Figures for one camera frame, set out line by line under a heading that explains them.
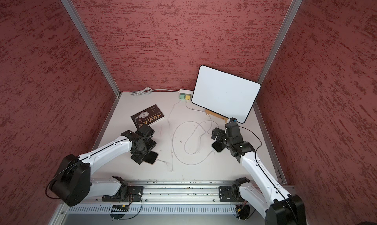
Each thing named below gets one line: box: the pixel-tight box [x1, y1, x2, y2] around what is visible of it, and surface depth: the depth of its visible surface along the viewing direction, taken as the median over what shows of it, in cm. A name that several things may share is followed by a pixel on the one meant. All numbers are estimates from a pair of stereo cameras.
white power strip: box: [178, 88, 194, 100], surface depth 120 cm
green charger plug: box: [179, 92, 186, 100], surface depth 120 cm
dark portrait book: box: [130, 104, 165, 130], surface depth 106 cm
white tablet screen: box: [191, 64, 262, 124], surface depth 96 cm
